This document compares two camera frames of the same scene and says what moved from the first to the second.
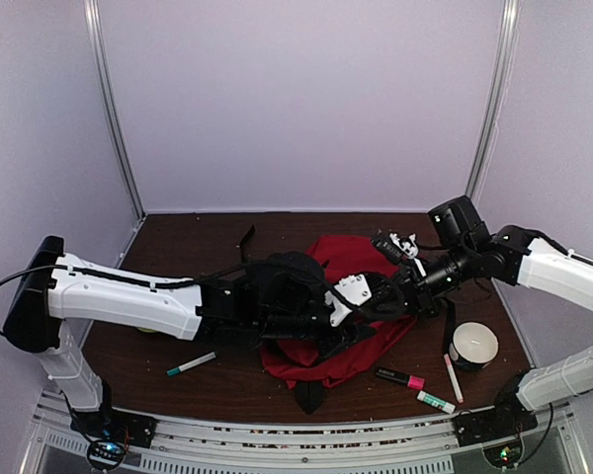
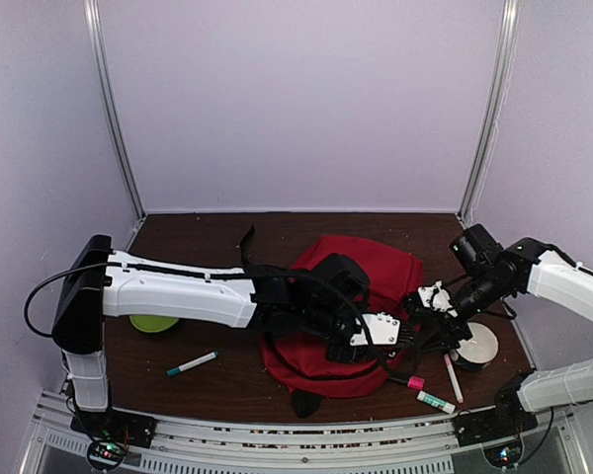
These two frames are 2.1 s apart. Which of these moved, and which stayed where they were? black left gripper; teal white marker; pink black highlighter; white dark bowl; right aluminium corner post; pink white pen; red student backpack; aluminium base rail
Moved: black left gripper; red student backpack
Stayed: teal white marker; right aluminium corner post; pink white pen; aluminium base rail; white dark bowl; pink black highlighter
